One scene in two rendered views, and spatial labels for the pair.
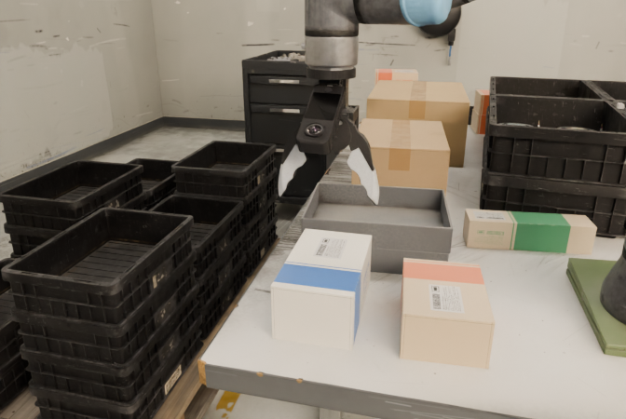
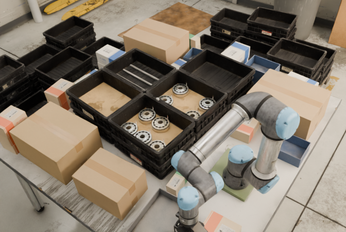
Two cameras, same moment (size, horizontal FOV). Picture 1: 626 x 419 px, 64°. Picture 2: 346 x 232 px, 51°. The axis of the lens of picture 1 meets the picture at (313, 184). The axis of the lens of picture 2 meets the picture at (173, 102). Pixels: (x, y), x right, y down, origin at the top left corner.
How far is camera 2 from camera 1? 140 cm
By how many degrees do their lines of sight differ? 58
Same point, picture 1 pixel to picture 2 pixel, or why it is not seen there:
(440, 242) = not seen: hidden behind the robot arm
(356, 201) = (139, 220)
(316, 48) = (194, 220)
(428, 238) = not seen: hidden behind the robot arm
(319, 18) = (195, 214)
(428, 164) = (140, 181)
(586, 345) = (239, 203)
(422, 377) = not seen: outside the picture
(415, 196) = (153, 198)
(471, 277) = (218, 216)
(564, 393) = (254, 222)
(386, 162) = (128, 195)
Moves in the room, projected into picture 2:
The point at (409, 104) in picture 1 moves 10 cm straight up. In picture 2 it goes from (75, 148) to (70, 135)
